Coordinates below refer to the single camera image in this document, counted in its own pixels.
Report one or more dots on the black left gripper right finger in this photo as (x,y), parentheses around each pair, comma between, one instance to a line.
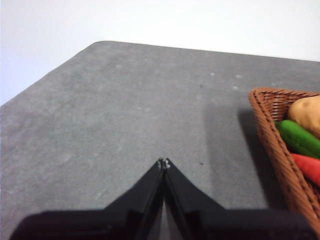
(225,225)

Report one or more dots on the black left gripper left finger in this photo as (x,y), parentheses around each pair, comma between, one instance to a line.
(100,225)

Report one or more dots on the brown woven wicker basket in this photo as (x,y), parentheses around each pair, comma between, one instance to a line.
(270,140)

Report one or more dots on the green cucumber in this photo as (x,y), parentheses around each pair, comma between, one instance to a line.
(295,135)

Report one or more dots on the tan potato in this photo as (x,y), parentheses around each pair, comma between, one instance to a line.
(307,112)

